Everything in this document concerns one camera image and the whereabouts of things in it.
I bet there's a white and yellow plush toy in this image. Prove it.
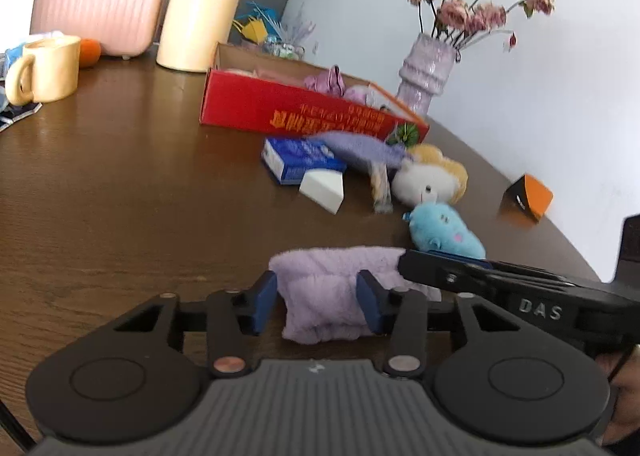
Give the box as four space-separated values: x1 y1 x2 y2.
390 144 469 208

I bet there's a purple satin bow scrunchie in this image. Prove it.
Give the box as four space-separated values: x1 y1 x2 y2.
304 66 346 98

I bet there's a yellow thermos jug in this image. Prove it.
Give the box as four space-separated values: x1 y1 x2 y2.
156 0 239 72

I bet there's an orange and black card holder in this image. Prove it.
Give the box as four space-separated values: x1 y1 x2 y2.
504 174 554 221

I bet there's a person's right hand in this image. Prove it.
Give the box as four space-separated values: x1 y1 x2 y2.
596 346 639 445

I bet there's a blue tissue pack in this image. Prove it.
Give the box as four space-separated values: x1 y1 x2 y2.
262 138 346 185

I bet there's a purple ceramic vase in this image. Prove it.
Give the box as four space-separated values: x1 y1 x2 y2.
396 32 458 118

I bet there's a lavender fluffy headband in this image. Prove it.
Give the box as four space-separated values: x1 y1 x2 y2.
269 246 442 346

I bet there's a yellow and blue toy pile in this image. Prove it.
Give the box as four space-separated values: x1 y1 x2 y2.
232 2 280 44

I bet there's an orange fruit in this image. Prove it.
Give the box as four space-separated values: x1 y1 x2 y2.
79 39 102 69

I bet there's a blue plush toy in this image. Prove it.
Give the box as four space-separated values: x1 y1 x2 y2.
402 202 486 259

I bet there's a red cardboard box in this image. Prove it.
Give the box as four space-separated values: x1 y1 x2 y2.
200 44 430 146

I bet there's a blue wet wipes pack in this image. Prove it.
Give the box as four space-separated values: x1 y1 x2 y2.
1 43 24 81

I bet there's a purple knitted fish toy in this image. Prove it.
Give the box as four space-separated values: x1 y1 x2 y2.
308 131 409 171

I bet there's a yellow ceramic mug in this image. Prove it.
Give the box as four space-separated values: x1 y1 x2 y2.
6 34 80 106

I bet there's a clear plastic snack packet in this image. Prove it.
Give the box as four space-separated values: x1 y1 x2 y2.
369 162 394 213

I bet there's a white makeup sponge wedge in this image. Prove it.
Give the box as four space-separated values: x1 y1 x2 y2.
299 169 344 214

